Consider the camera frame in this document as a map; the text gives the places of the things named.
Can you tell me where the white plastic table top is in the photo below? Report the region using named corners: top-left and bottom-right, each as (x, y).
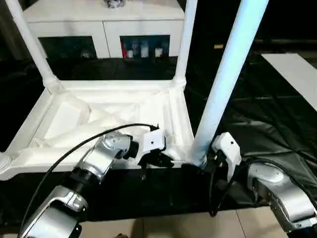
top-left (0, 79), bottom-right (211, 182)

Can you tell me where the black work mat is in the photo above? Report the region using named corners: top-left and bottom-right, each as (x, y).
top-left (0, 53), bottom-right (317, 224)

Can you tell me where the flat white board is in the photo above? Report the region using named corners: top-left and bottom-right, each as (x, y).
top-left (262, 53), bottom-right (317, 113)

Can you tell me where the white cabinet with openings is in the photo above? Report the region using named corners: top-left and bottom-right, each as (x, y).
top-left (23, 0), bottom-right (187, 60)

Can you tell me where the small shiny metal ornament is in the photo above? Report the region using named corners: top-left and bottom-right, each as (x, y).
top-left (103, 0), bottom-right (127, 9)

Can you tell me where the grey curtain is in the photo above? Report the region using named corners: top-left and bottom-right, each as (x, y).
top-left (0, 0), bottom-right (26, 60)

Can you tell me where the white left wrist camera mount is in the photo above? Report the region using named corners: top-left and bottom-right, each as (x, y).
top-left (137, 130), bottom-right (168, 166)

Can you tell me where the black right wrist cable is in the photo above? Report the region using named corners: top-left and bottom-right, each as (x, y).
top-left (209, 158), bottom-right (317, 219)

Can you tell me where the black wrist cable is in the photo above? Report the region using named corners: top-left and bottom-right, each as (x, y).
top-left (18, 123), bottom-right (159, 236)
top-left (209, 158), bottom-right (317, 219)

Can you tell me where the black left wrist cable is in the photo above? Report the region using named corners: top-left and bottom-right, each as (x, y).
top-left (18, 123), bottom-right (159, 236)

